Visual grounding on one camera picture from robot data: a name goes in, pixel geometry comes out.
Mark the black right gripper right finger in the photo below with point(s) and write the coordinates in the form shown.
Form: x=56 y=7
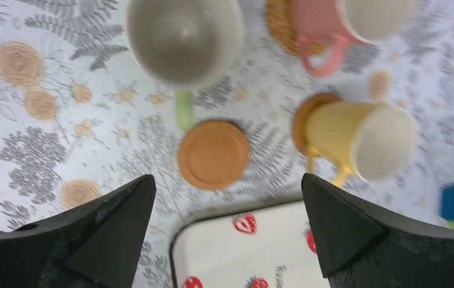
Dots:
x=360 y=244

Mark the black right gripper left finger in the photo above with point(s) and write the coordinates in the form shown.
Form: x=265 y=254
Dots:
x=96 y=244

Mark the yellow handled mug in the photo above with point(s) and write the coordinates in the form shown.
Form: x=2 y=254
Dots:
x=370 y=141

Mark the light wooden coaster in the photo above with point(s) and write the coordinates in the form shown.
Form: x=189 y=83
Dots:
x=213 y=155
x=298 y=128

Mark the light green ceramic mug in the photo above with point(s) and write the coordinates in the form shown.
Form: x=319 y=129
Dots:
x=185 y=45

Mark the pink handled mug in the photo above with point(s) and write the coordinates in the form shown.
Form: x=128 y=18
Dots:
x=344 y=23

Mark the woven rattan coaster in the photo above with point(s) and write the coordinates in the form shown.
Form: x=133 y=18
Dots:
x=279 y=24

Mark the strawberry print tray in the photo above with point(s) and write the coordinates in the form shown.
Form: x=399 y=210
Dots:
x=272 y=246

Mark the blue toy brick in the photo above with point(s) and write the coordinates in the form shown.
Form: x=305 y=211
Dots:
x=447 y=202

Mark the floral tablecloth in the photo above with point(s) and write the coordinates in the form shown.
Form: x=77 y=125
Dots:
x=79 y=118

